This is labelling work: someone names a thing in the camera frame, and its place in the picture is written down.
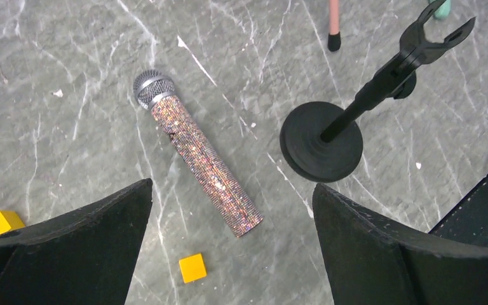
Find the pink music stand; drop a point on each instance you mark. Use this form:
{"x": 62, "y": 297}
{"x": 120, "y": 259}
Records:
{"x": 334, "y": 38}

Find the black round-base mic stand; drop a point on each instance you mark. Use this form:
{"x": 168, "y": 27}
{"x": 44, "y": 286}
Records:
{"x": 323, "y": 143}

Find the mint green microphone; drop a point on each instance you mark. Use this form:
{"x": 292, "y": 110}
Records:
{"x": 439, "y": 12}

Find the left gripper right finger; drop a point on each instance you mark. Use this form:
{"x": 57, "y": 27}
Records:
{"x": 372, "y": 259}

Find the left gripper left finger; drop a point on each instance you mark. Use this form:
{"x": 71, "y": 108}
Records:
{"x": 85, "y": 256}

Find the glitter silver-head microphone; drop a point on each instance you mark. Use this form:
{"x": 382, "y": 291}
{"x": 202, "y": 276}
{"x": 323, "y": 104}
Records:
{"x": 156, "y": 93}

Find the yellow cube front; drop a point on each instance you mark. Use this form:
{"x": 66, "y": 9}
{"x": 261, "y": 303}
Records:
{"x": 192, "y": 268}

